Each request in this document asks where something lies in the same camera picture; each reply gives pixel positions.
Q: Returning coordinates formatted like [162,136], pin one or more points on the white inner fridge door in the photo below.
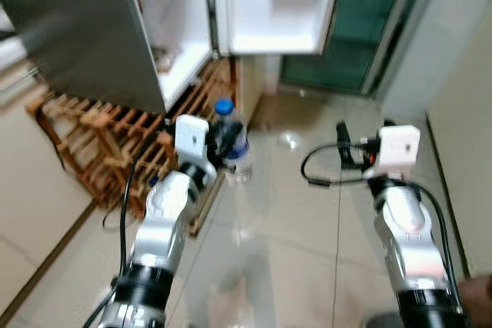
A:
[277,5]

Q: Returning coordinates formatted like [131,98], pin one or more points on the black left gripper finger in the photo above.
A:
[233,134]

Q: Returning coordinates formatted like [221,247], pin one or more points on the white fridge interior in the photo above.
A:
[181,28]

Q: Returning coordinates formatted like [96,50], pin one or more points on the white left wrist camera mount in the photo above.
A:
[191,137]

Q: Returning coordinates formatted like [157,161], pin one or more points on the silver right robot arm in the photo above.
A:
[411,243]

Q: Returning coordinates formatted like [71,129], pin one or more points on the person's hand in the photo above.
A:
[477,301]

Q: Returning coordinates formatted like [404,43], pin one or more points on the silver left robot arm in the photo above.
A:
[161,236]

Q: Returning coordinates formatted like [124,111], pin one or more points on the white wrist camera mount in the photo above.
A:
[191,137]
[400,147]

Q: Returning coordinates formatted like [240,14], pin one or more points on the grey steel fridge door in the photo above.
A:
[84,28]

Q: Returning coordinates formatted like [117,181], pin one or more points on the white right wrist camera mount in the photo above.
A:
[400,147]

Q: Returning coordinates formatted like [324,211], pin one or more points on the wooden slatted rack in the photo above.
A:
[115,140]

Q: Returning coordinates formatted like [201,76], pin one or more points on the green glass door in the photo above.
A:
[346,44]

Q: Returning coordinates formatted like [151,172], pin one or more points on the blue cap water bottle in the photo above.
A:
[238,160]

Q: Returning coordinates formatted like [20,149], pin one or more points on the tall cream cabinet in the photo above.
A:
[461,136]

